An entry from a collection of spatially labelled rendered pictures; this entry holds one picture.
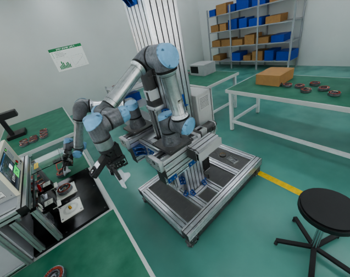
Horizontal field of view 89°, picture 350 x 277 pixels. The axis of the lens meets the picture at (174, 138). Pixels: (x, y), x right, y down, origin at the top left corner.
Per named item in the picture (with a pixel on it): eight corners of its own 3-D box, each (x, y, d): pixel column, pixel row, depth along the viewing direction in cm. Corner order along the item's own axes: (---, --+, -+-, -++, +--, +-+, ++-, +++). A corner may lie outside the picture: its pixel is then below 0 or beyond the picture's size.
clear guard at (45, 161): (68, 150, 159) (64, 145, 155) (72, 162, 141) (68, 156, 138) (26, 170, 145) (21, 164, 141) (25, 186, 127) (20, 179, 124)
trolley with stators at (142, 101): (140, 114, 469) (127, 75, 417) (160, 125, 394) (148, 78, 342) (119, 124, 443) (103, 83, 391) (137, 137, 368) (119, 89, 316)
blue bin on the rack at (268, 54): (271, 57, 587) (272, 47, 572) (280, 57, 566) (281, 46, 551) (264, 60, 570) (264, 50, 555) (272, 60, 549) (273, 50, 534)
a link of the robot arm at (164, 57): (181, 125, 126) (156, 41, 95) (199, 129, 117) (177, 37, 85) (170, 135, 120) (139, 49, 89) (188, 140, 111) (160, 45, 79)
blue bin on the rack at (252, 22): (256, 24, 577) (256, 16, 567) (269, 22, 546) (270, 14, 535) (248, 26, 560) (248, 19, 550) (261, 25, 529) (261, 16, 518)
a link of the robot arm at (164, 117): (168, 123, 134) (164, 107, 127) (182, 127, 126) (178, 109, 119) (157, 132, 127) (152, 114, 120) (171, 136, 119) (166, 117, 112)
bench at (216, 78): (178, 93, 553) (173, 68, 514) (239, 107, 390) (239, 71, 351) (154, 104, 515) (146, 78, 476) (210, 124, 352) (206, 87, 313)
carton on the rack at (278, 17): (272, 21, 539) (273, 15, 530) (287, 19, 508) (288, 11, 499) (265, 24, 522) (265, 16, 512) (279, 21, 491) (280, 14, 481)
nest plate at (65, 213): (79, 197, 140) (79, 196, 139) (83, 209, 129) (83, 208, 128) (59, 209, 133) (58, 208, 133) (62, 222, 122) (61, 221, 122)
